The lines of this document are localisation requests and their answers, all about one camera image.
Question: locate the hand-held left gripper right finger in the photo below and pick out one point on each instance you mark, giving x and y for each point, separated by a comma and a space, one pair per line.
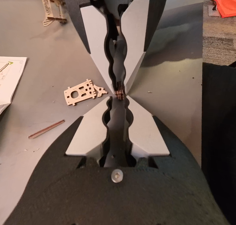
147, 136

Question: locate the orange cloth bag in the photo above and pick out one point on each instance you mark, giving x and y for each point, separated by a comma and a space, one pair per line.
226, 3

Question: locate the thin wooden stick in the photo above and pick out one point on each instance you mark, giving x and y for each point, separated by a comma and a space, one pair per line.
46, 129

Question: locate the person's dark clothing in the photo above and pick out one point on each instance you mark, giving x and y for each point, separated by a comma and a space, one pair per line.
219, 136

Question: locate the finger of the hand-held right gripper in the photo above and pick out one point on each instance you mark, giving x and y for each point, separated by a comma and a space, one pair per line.
136, 29
94, 31

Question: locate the small layered wooden model part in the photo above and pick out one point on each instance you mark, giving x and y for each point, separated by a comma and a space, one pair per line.
120, 93

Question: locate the small pronged wooden piece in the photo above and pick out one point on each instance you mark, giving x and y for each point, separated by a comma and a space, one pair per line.
100, 90

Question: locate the white instruction booklet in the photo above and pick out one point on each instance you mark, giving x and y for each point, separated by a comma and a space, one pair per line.
11, 80

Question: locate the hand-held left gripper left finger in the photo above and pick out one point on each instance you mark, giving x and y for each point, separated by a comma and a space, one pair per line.
86, 134

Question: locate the assembled wooden model frame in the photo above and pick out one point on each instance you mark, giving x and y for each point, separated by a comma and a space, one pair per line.
48, 7

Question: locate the flat wooden plate with holes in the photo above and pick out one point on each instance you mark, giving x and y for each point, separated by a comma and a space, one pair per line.
72, 101

